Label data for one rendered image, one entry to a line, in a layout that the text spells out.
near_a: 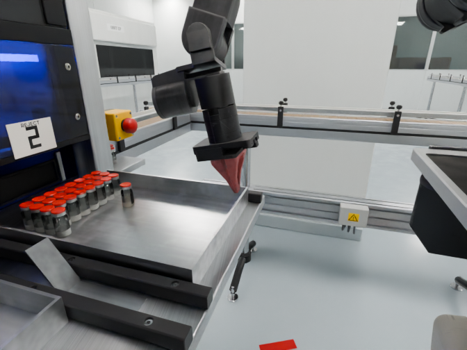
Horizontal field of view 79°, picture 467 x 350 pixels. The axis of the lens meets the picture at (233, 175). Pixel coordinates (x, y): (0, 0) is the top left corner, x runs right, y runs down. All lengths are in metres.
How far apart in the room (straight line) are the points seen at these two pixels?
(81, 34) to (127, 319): 0.58
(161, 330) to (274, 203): 1.21
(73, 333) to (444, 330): 0.48
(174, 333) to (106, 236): 0.25
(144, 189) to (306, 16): 1.49
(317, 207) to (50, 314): 1.24
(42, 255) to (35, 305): 0.06
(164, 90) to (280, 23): 1.50
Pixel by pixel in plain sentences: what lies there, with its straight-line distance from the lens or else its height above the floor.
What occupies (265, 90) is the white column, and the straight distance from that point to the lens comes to 1.93.
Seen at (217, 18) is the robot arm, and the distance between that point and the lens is 0.47.
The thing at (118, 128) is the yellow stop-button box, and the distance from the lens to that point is 0.80.
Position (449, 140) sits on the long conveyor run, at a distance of 1.38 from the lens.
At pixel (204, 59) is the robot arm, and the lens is 0.45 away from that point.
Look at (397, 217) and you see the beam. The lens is 1.49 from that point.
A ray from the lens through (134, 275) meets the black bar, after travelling 0.39.
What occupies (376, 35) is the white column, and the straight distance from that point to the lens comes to 1.91.
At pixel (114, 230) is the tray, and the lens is 0.53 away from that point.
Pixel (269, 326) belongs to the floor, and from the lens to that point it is 1.53.
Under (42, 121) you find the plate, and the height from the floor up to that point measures 1.04.
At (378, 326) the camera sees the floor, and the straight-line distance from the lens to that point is 1.66.
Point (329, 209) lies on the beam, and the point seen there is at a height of 0.50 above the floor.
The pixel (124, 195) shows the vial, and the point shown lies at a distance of 0.59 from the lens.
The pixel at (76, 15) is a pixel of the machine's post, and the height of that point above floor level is 1.24.
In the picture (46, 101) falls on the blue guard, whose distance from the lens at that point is 0.66.
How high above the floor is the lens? 1.14
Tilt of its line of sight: 21 degrees down
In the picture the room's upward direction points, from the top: straight up
